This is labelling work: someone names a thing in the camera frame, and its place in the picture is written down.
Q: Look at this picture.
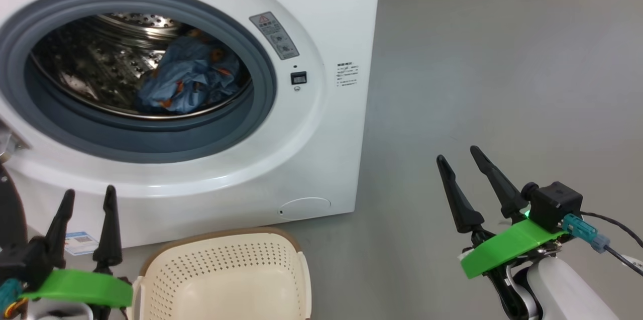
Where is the teal left camera connector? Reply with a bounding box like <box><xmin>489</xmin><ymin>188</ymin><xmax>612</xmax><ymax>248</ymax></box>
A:
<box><xmin>0</xmin><ymin>280</ymin><xmax>24</xmax><ymax>316</ymax></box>

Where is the teal right camera connector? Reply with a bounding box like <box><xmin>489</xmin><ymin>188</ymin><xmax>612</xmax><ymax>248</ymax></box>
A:
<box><xmin>563</xmin><ymin>214</ymin><xmax>611</xmax><ymax>254</ymax></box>

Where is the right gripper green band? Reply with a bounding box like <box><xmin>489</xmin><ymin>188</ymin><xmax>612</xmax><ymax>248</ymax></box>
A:
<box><xmin>436</xmin><ymin>145</ymin><xmax>568</xmax><ymax>279</ymax></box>

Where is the blue patterned clothing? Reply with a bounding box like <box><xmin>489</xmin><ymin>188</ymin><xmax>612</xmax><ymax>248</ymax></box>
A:
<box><xmin>133</xmin><ymin>34</ymin><xmax>248</xmax><ymax>114</ymax></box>

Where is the white front-load washing machine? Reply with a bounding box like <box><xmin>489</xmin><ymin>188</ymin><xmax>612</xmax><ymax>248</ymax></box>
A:
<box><xmin>0</xmin><ymin>0</ymin><xmax>382</xmax><ymax>250</ymax></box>

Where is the cream perforated laundry basket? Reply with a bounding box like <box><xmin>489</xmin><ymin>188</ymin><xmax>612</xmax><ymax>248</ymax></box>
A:
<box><xmin>126</xmin><ymin>227</ymin><xmax>312</xmax><ymax>320</ymax></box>

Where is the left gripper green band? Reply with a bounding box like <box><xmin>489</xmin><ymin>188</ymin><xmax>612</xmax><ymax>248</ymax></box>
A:
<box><xmin>20</xmin><ymin>184</ymin><xmax>134</xmax><ymax>308</ymax></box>

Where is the round white filter cover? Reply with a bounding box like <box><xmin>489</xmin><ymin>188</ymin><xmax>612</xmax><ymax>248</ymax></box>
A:
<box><xmin>279</xmin><ymin>197</ymin><xmax>332</xmax><ymax>220</ymax></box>

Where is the blue white energy label sticker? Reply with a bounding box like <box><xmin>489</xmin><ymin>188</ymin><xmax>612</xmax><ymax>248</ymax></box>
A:
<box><xmin>64</xmin><ymin>231</ymin><xmax>99</xmax><ymax>256</ymax></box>

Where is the grey warning sticker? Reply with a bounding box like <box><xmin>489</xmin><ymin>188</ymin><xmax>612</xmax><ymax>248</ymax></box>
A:
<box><xmin>250</xmin><ymin>12</ymin><xmax>300</xmax><ymax>60</ymax></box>

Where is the teal camera connector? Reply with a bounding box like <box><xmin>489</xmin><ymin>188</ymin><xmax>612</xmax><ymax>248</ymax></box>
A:
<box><xmin>0</xmin><ymin>280</ymin><xmax>24</xmax><ymax>316</ymax></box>
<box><xmin>563</xmin><ymin>214</ymin><xmax>611</xmax><ymax>254</ymax></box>

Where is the black right camera cable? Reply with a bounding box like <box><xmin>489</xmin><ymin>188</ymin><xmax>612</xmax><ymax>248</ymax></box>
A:
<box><xmin>580</xmin><ymin>211</ymin><xmax>643</xmax><ymax>276</ymax></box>

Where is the dark round washing machine door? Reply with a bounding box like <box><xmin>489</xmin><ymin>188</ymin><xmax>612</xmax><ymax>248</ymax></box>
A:
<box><xmin>0</xmin><ymin>162</ymin><xmax>29</xmax><ymax>255</ymax></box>

